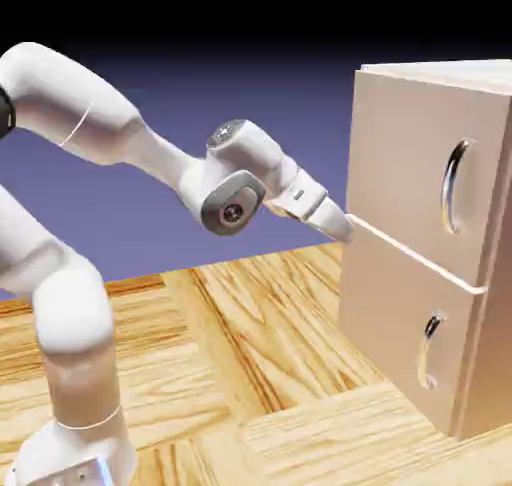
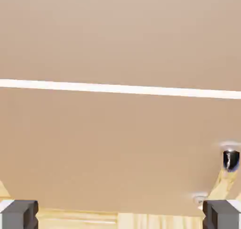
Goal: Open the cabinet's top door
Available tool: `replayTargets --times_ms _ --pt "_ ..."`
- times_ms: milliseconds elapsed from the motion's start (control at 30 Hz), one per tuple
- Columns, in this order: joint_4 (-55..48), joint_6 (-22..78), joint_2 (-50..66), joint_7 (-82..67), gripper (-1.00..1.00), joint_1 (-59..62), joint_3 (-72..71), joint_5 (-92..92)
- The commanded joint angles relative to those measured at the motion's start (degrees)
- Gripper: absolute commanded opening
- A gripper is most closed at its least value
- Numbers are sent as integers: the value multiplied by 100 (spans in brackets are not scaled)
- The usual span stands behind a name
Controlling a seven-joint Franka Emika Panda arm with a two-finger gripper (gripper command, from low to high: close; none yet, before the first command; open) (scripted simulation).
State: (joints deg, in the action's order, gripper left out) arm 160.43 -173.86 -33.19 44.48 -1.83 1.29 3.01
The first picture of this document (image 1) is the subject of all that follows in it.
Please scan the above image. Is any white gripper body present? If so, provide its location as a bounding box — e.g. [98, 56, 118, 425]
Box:
[270, 196, 355, 243]

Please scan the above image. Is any large light wood cabinet door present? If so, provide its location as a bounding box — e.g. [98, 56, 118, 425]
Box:
[345, 69, 512, 288]

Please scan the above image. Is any small light wood cabinet door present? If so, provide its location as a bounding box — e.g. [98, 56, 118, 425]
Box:
[338, 225, 483, 439]

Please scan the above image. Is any light wood cabinet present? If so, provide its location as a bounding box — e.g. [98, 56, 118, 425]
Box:
[338, 58, 512, 442]

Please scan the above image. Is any long curved silver handle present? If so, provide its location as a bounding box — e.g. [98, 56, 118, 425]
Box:
[440, 138, 471, 235]

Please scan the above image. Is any short curved silver handle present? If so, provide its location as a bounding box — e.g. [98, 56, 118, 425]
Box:
[417, 312, 443, 390]

